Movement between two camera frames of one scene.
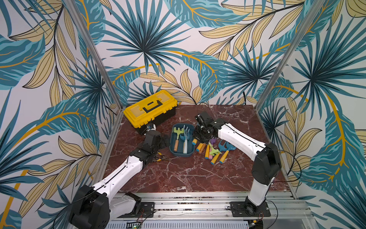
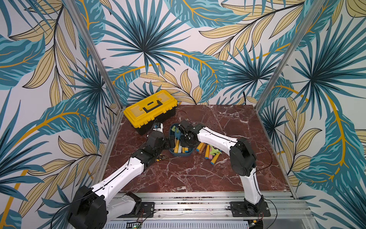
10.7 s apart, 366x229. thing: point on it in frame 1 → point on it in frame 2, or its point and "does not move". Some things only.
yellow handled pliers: (163, 157) does not move
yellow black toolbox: (158, 106) does not move
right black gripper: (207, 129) → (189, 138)
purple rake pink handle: (212, 141) does not move
